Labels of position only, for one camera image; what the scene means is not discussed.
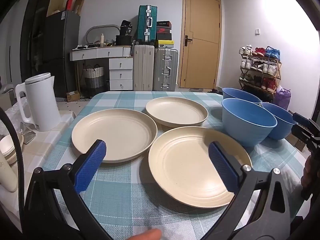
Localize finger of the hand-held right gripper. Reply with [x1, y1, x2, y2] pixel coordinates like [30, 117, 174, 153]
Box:
[291, 124, 313, 145]
[293, 113, 310, 128]

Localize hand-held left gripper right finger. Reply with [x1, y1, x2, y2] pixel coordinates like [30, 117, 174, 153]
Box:
[205, 141, 298, 240]

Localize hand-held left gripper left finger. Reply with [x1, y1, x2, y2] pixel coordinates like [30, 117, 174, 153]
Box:
[24, 139, 112, 240]

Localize blue bowl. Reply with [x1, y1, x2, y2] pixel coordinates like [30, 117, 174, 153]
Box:
[222, 87, 262, 105]
[222, 98, 277, 147]
[261, 102, 298, 140]

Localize beige plate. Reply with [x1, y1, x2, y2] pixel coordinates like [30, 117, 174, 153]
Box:
[148, 126, 252, 208]
[72, 109, 158, 164]
[146, 97, 209, 128]

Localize stacked cream bowls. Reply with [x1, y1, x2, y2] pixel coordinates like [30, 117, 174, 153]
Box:
[0, 133, 24, 165]

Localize person's right hand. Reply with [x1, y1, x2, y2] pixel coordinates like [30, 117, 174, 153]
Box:
[301, 154, 312, 188]

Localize person's left hand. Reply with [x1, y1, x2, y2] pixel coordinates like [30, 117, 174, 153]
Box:
[130, 229, 163, 240]

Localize purple plastic bag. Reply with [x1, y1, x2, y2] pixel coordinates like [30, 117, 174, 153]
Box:
[275, 86, 292, 110]

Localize teal checked tablecloth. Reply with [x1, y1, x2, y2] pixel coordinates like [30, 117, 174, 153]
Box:
[41, 91, 313, 240]

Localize rows of assorted sneakers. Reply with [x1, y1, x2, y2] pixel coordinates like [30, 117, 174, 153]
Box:
[239, 45, 281, 93]

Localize small metal stand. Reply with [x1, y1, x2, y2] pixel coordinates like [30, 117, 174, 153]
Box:
[20, 122, 36, 144]

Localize small cardboard box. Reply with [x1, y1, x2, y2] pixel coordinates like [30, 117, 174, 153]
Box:
[66, 91, 80, 102]

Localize wooden shoe rack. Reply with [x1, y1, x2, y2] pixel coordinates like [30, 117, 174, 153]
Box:
[239, 45, 282, 98]

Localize white electric kettle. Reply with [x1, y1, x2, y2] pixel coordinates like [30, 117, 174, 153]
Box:
[15, 73, 62, 132]

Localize cream bottle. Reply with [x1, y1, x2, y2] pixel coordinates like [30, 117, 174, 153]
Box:
[0, 152, 18, 192]

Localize woven laundry basket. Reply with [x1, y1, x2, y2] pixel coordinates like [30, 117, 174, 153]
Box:
[83, 65, 105, 88]

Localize clear bubble wrap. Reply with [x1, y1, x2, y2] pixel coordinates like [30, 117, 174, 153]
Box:
[0, 97, 25, 137]

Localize white desk with drawers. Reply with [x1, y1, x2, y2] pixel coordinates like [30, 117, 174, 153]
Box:
[70, 46, 134, 91]

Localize wooden door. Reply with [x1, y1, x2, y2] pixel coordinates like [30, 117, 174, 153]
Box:
[178, 0, 222, 89]

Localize beige suitcase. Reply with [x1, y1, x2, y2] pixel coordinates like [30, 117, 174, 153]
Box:
[132, 44, 155, 91]

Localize dark grey refrigerator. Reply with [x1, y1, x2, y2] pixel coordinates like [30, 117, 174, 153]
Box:
[45, 11, 81, 98]

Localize silver suitcase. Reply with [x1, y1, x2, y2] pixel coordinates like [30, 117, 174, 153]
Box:
[153, 47, 179, 92]

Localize black storage box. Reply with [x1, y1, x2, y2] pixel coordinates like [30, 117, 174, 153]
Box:
[115, 35, 132, 47]

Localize oval mirror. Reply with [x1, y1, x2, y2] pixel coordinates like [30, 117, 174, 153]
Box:
[86, 25, 120, 47]

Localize yellow and black shoe box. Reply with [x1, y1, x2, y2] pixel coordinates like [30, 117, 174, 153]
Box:
[155, 40, 175, 48]

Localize black bag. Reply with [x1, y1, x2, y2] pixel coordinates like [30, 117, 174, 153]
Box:
[119, 20, 133, 37]

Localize teal suitcase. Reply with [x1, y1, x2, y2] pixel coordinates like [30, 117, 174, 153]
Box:
[136, 5, 158, 43]

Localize narrow flat cardboard box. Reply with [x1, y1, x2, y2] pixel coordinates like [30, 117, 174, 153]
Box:
[74, 0, 85, 15]

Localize large flat cardboard box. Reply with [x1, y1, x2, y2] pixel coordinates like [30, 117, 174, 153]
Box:
[47, 0, 68, 17]

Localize black cable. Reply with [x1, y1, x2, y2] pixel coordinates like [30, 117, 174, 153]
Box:
[0, 107, 25, 188]

